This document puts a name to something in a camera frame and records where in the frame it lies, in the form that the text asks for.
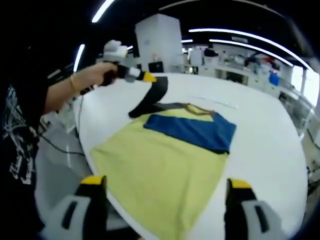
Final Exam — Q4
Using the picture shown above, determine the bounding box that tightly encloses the black chair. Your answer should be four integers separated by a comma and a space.
148, 61, 165, 74

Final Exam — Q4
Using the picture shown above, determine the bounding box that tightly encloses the gold bracelet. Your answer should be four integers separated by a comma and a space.
69, 74, 79, 93

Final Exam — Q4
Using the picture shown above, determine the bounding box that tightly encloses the person's black printed shirt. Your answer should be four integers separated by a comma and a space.
0, 74, 50, 237

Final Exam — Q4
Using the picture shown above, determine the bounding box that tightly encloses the yellow and blue garment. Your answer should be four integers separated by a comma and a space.
89, 76, 237, 240

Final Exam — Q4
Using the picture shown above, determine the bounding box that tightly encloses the blue box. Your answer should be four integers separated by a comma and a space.
269, 71, 280, 86

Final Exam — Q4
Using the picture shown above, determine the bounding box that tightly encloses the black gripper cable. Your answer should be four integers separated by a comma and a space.
37, 93, 87, 156

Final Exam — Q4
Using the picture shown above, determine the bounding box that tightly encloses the person's left hand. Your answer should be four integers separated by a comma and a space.
92, 61, 121, 88

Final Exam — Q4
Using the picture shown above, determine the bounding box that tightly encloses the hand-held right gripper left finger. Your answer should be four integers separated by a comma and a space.
44, 174, 109, 240

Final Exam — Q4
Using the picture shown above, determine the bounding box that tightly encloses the long ceiling light strip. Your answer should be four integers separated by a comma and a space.
188, 27, 311, 70
208, 38, 301, 66

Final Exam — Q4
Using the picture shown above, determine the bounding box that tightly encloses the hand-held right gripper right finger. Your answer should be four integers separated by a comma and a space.
223, 177, 285, 240

